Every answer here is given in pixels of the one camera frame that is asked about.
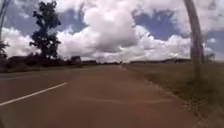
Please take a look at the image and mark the white centre line dashes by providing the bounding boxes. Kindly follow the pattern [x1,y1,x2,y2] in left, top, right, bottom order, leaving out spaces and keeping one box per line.
[0,82,68,108]

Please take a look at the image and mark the dark line of bushes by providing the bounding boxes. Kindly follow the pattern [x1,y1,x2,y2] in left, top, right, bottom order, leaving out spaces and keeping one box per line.
[0,53,121,73]

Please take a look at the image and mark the reddish brown asphalt road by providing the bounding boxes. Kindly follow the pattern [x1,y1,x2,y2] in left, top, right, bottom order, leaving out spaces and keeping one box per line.
[0,64,214,128]

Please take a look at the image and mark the thick grey pole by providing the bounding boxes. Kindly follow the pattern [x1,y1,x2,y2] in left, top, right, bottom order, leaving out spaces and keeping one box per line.
[183,0,206,83]

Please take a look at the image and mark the tall dark tree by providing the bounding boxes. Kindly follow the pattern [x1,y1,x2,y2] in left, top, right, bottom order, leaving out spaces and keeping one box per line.
[29,0,62,60]

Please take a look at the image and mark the dry grass verge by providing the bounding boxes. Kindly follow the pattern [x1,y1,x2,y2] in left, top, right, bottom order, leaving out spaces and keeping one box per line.
[121,61,224,128]

